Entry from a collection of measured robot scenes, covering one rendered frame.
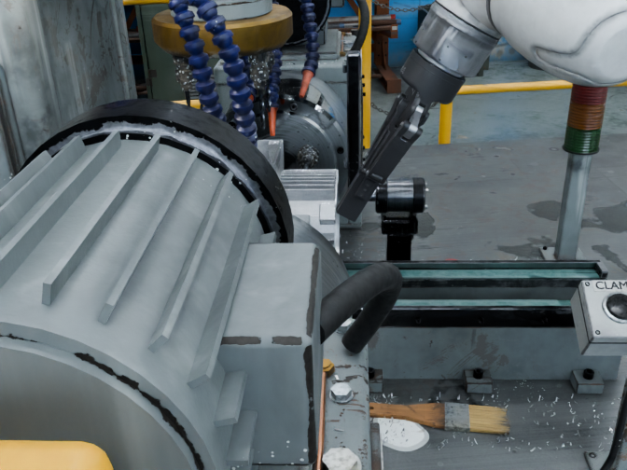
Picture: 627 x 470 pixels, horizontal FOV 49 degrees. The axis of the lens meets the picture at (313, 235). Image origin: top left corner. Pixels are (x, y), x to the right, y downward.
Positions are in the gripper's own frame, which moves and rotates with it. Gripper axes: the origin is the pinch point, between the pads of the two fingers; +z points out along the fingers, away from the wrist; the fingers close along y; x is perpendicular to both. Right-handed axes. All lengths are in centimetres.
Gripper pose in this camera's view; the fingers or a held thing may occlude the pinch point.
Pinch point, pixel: (357, 194)
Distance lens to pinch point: 93.9
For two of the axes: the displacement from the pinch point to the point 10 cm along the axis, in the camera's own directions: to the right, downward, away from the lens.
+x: 8.8, 4.4, 1.8
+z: -4.7, 7.7, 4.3
